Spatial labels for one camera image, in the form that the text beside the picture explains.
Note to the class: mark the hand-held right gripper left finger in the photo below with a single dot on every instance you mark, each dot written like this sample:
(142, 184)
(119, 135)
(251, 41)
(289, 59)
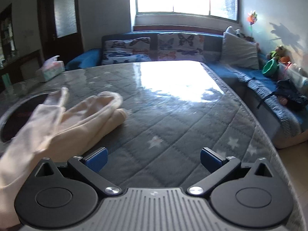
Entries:
(97, 160)

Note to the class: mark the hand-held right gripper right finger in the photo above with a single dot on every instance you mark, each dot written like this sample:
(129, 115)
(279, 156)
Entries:
(210, 160)

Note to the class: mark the cream garment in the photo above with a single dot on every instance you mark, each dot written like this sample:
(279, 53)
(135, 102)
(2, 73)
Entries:
(60, 130)

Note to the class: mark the grey quilted sofa throw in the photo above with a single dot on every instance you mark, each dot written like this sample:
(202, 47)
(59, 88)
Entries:
(269, 101)

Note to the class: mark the round built-in hot pot cooker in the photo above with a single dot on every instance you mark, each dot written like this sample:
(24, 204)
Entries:
(16, 119)

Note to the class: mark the blue sofa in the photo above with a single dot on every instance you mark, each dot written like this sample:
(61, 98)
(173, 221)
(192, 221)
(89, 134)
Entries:
(228, 71)

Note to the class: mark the tissue box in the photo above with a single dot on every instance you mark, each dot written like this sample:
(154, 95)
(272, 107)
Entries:
(51, 71)

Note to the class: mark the dark bag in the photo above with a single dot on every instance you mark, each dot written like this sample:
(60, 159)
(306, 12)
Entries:
(292, 93)

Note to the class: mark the green bowl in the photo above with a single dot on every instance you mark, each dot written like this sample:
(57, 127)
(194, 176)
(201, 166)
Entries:
(270, 67)

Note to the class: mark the blue butterfly print cushion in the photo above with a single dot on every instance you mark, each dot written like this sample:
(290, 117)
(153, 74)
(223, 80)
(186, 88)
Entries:
(125, 51)

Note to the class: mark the grey pillow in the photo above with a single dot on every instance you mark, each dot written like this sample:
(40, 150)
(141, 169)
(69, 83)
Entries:
(239, 51)

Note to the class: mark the multicoloured butterfly print cushion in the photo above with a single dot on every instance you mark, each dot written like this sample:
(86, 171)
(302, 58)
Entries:
(179, 48)

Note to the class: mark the clear plastic bag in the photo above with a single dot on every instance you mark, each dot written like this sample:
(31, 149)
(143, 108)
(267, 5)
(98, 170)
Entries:
(297, 75)

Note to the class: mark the teal bottle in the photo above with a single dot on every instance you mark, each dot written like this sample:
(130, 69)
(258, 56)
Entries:
(5, 80)

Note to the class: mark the plush toy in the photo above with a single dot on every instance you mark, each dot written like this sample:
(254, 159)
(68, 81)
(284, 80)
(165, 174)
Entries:
(278, 54)

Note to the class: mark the dark wooden cabinet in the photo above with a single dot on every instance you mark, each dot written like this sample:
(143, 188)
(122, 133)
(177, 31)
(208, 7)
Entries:
(9, 48)

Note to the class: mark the colourful pinwheel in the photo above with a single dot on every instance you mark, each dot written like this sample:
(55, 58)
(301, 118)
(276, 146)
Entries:
(252, 19)

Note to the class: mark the dark wooden glass-panel door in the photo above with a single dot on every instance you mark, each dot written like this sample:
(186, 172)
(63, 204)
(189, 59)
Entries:
(63, 12)

